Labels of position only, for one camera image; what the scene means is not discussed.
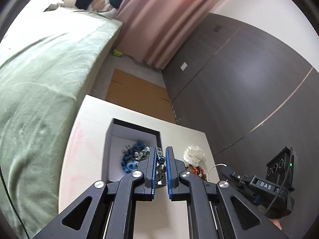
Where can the brown cardboard sheet on floor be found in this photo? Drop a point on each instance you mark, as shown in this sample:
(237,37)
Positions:
(134,93)

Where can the small green object on floor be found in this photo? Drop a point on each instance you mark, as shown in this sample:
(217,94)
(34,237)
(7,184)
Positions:
(117,53)

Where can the pink curtain right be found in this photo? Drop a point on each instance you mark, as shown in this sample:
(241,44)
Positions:
(154,30)

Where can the dark grey wardrobe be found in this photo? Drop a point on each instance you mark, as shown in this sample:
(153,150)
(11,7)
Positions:
(252,95)

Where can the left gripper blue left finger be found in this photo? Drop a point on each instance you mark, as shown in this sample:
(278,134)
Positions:
(106,210)

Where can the blue fabric flower brooch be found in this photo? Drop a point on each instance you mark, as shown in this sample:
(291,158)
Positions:
(132,156)

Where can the white table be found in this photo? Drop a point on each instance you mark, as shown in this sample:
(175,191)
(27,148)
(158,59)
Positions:
(82,165)

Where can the white fabric flower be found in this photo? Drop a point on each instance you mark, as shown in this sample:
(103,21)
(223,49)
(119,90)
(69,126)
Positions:
(193,155)

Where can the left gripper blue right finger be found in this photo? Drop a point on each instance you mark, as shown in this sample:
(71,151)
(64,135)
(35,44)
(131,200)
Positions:
(216,210)

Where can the black open jewelry box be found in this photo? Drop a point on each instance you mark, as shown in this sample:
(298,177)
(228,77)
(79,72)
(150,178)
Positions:
(126,145)

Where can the person's right hand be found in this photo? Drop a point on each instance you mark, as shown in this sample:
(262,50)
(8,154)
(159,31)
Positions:
(276,222)

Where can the green-covered bed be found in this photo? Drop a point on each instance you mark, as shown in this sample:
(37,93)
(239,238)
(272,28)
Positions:
(49,62)

